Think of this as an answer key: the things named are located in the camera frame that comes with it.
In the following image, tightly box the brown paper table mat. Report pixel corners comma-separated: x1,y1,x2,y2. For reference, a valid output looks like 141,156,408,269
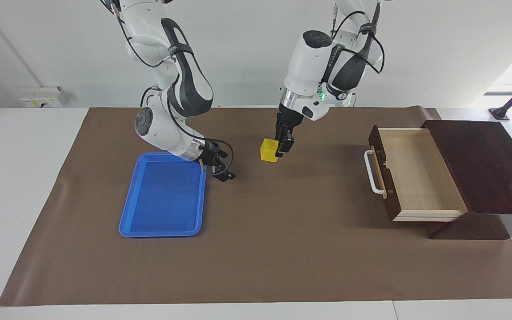
0,106,512,307

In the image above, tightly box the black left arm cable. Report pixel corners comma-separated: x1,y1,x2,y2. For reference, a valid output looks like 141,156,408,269
329,4,386,75

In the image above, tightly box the white wall socket strip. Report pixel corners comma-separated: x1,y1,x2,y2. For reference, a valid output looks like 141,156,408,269
20,87,63,108

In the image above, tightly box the dark brown wooden cabinet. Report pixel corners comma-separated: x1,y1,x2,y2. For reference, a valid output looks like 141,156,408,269
420,120,512,240

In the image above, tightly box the wooden drawer with white handle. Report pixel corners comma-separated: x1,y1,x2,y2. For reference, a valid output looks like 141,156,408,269
364,124,468,222

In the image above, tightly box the yellow cube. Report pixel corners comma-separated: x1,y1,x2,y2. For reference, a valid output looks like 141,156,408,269
260,138,280,163

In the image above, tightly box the blue plastic tray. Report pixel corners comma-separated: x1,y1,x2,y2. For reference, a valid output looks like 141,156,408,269
119,152,208,238

